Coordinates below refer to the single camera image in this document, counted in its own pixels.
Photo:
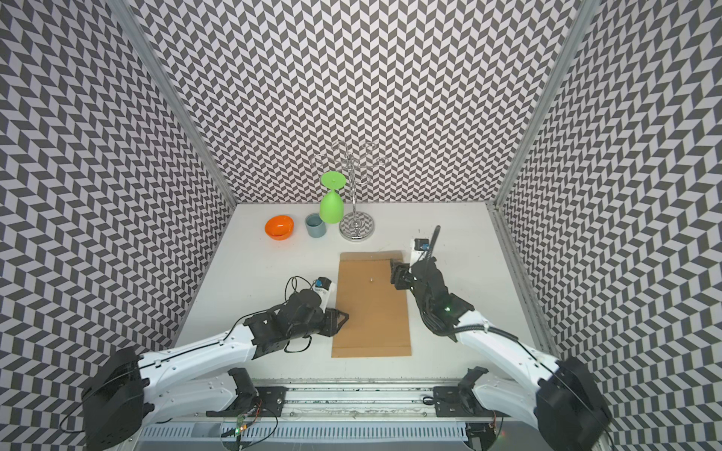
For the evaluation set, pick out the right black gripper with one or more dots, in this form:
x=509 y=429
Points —
x=399 y=273

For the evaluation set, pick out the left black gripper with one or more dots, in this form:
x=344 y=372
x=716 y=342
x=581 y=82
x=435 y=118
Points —
x=332 y=316

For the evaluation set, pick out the brown kraft file bag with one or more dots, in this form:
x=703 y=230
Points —
x=378 y=324

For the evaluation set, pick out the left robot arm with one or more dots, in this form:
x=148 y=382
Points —
x=131 y=390

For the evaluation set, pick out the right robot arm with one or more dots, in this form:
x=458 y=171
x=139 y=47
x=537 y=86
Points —
x=559 y=398

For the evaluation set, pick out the chrome glass holder stand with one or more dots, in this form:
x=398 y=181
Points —
x=356 y=226

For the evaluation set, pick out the grey-blue cup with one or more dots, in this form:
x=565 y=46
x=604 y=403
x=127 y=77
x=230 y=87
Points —
x=315 y=226

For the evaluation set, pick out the green plastic wine glass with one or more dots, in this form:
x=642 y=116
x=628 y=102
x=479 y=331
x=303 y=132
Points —
x=332 y=205

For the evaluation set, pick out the orange plastic bowl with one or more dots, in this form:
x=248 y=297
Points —
x=280 y=228

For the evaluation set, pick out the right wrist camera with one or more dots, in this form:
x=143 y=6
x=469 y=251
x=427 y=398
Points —
x=419 y=249

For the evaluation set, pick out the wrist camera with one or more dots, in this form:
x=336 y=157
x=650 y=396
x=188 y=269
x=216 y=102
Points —
x=322 y=283
x=419 y=249

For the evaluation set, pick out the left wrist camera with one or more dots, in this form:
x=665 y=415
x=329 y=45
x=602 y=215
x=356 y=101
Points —
x=322 y=283

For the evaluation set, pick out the aluminium front rail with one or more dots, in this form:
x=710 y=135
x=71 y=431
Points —
x=342 y=400

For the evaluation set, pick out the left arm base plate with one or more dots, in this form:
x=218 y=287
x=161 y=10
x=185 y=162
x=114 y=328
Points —
x=267 y=401

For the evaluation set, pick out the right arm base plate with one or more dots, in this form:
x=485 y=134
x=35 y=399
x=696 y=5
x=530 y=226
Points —
x=453 y=401

